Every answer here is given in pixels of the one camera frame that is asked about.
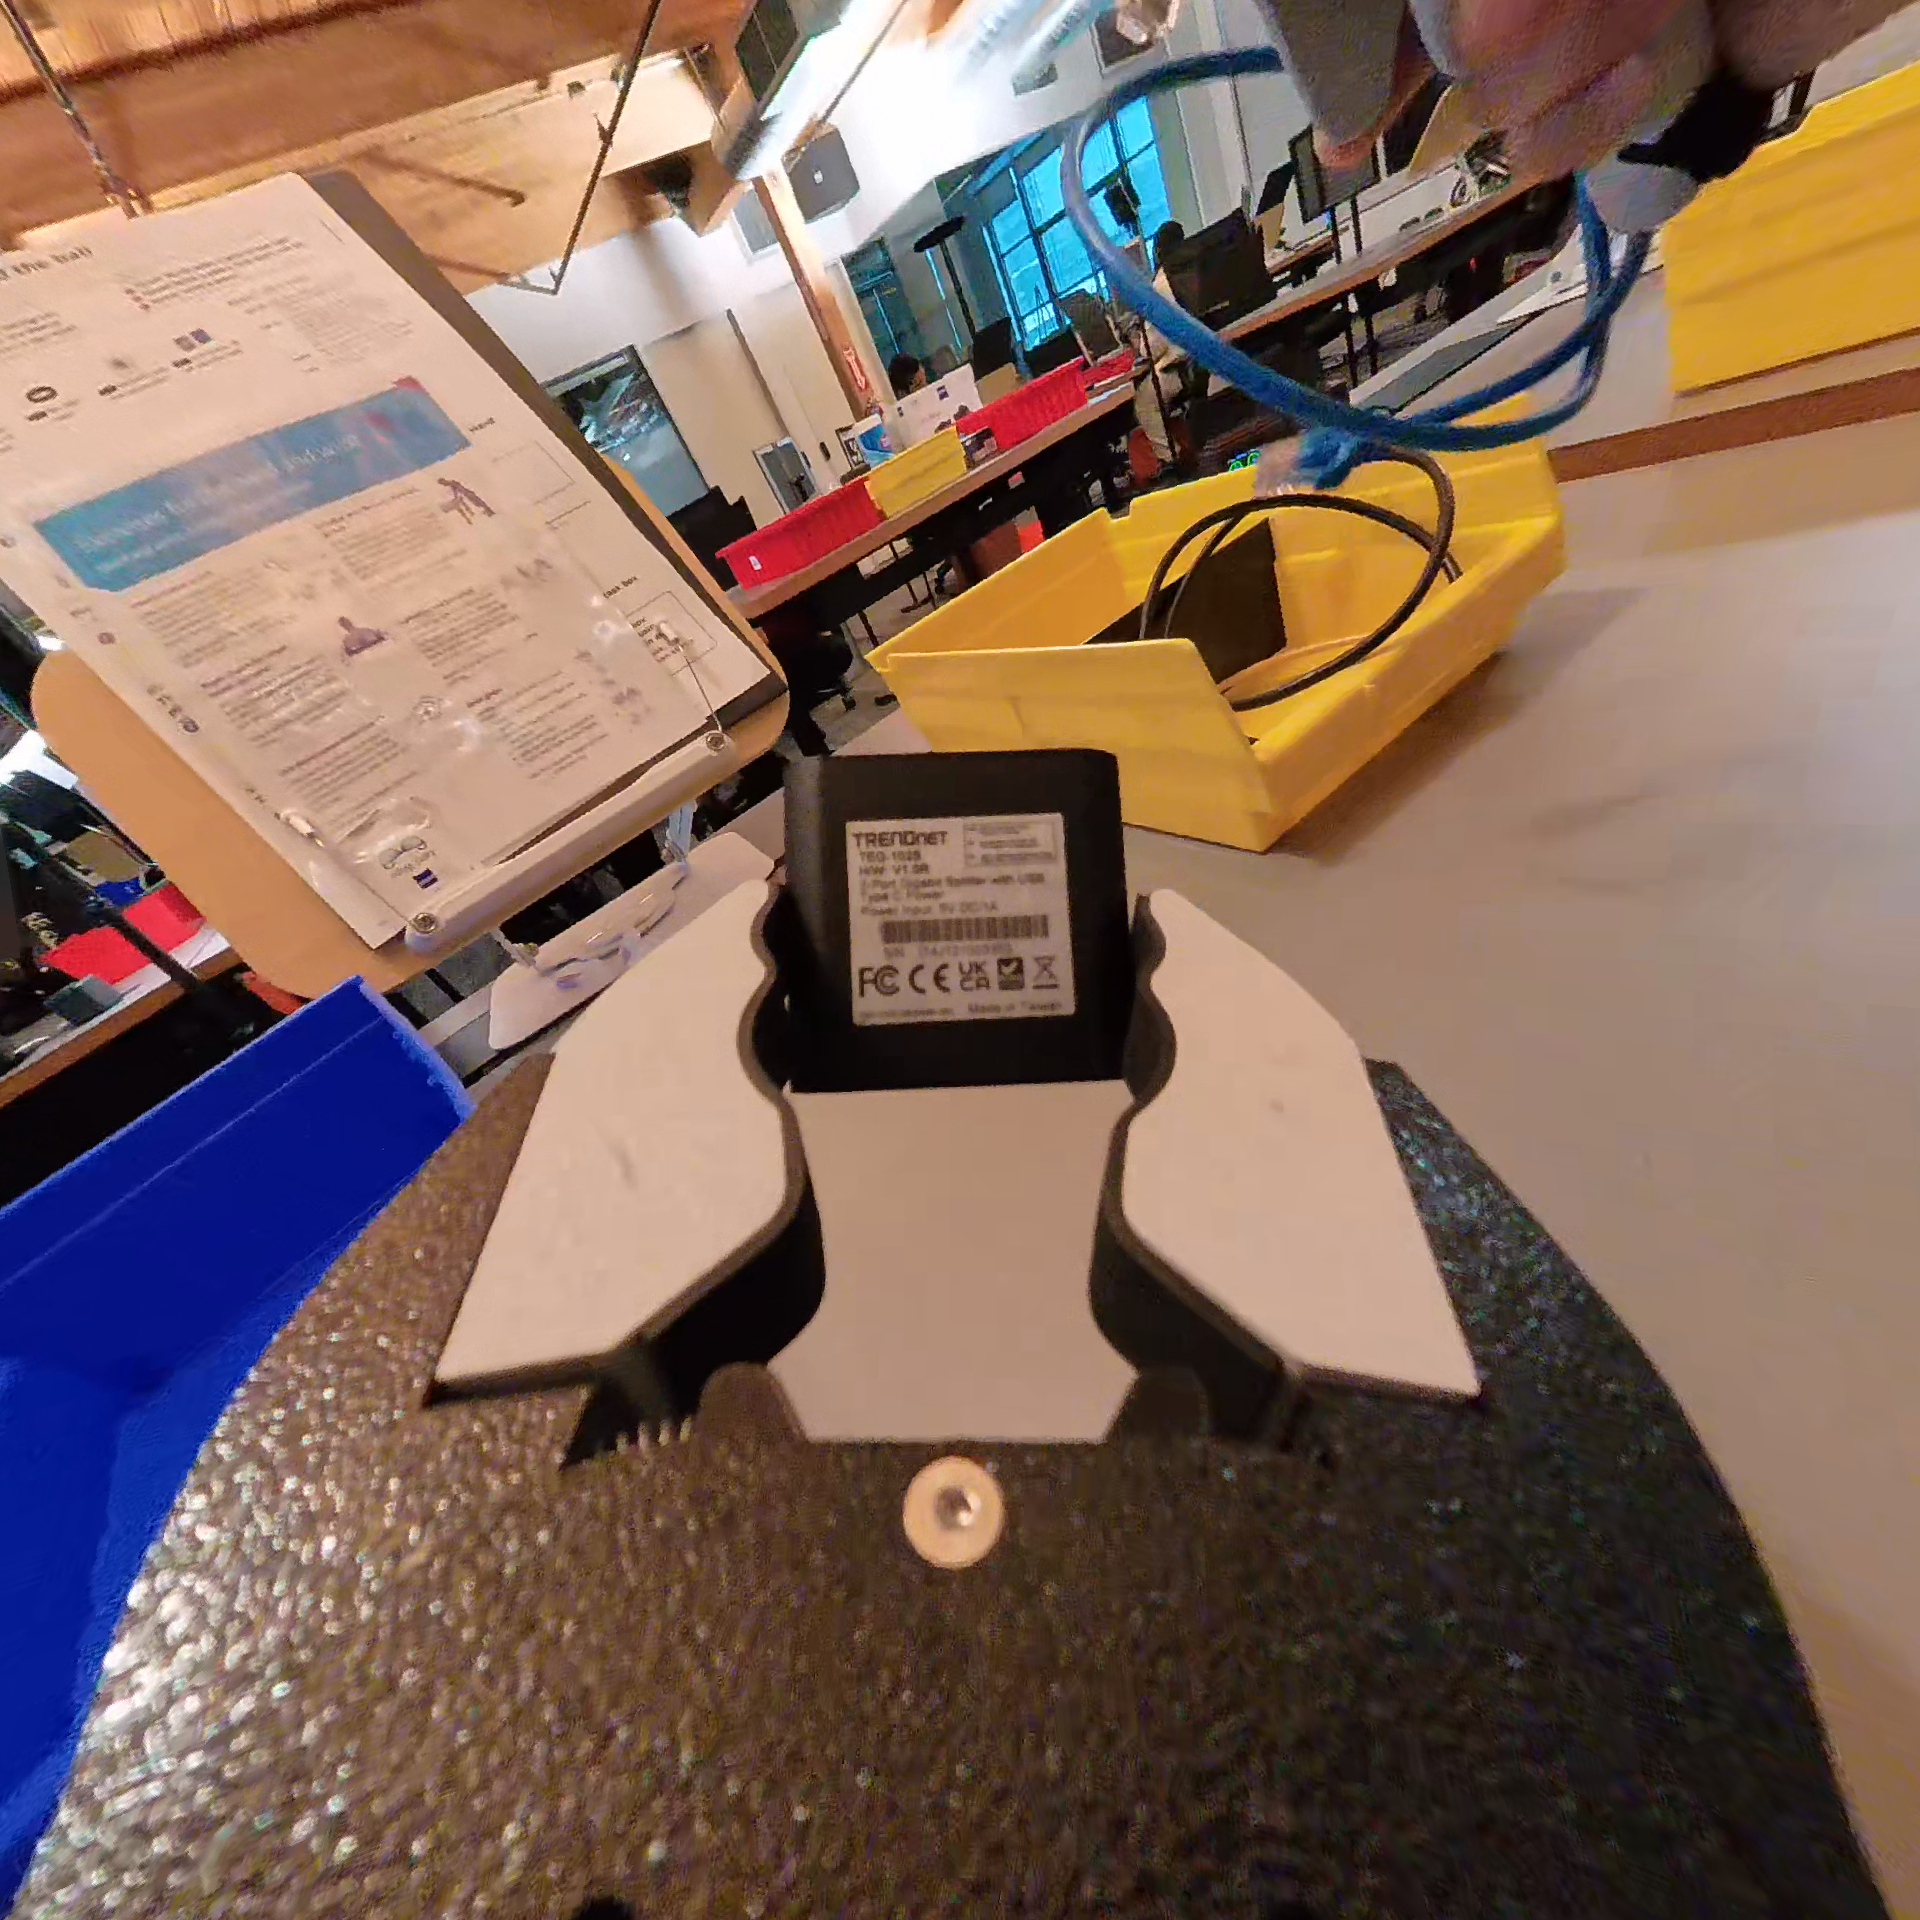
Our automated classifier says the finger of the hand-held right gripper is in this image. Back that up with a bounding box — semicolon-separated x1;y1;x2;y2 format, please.
1275;0;1449;145

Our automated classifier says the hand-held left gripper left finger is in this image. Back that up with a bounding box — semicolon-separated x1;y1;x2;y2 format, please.
431;877;834;1405

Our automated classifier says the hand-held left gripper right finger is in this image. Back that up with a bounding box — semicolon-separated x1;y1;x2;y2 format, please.
1083;888;1487;1406

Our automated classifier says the blue ethernet cable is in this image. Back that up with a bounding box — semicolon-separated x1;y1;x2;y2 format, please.
1063;0;1653;490

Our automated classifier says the black network splitter box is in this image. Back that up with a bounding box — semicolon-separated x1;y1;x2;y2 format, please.
784;752;1129;1095

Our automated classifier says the black cable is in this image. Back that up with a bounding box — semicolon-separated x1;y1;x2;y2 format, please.
1138;446;1463;715

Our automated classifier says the person's right hand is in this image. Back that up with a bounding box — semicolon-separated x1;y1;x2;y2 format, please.
1396;0;1741;174

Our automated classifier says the large yellow plastic bin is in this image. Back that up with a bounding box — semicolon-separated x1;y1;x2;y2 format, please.
1657;58;1920;399

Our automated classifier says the long wooden work table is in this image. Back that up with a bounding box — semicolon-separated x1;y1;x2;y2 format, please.
1220;168;1593;341
733;382;1144;625

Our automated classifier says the white document stand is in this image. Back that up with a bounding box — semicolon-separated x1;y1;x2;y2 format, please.
406;834;777;1053

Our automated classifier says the large window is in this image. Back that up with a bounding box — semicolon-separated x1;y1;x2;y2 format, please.
989;98;1170;343

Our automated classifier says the red plastic bin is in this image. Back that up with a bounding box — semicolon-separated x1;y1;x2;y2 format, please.
720;476;893;591
958;354;1138;452

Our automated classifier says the blue plastic bin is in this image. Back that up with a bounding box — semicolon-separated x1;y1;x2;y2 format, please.
0;977;473;1868

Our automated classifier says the small yellow plastic bin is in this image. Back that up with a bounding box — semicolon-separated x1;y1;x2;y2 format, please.
868;427;970;518

